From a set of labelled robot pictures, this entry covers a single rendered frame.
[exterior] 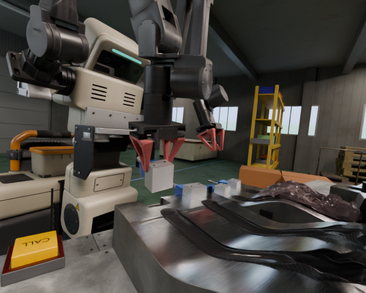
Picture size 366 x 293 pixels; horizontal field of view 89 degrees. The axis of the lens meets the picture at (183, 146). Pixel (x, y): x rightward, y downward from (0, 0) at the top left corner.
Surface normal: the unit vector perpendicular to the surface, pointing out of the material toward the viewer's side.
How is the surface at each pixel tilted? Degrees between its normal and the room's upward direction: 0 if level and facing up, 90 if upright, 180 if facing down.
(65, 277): 0
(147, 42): 102
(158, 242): 3
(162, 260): 0
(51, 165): 92
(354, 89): 90
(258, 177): 90
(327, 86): 90
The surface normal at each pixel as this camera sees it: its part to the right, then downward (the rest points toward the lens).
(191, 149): -0.56, 0.02
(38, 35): -0.44, 0.24
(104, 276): 0.08, -0.99
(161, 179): 0.58, 0.27
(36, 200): 0.83, 0.11
